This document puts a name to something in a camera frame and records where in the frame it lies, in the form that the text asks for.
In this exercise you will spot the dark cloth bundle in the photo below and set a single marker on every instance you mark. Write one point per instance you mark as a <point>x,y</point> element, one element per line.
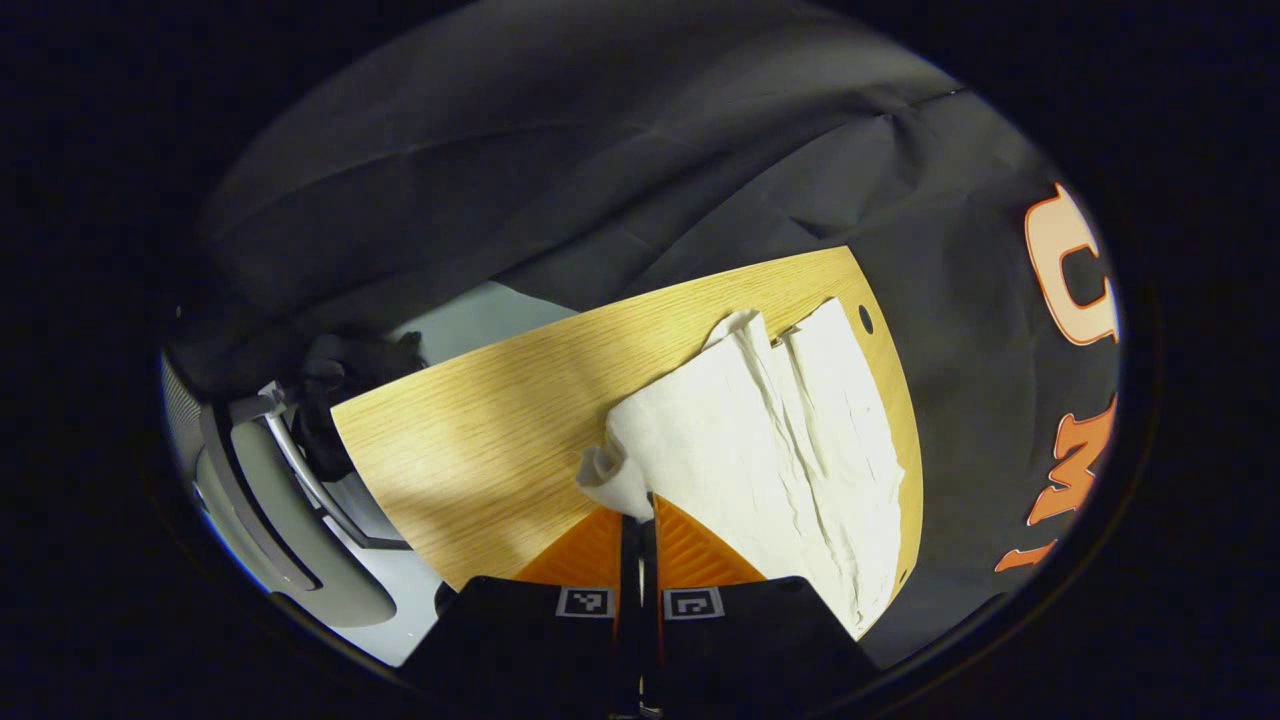
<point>340,380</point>

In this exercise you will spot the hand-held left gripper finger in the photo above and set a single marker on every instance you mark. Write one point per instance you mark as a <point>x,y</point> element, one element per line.
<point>630,620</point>
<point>650,620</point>

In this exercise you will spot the white jeans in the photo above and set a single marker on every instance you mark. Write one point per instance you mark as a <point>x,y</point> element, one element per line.
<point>760,440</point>

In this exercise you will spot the grey office chair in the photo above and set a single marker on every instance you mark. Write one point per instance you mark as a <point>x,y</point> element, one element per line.
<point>260,500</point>

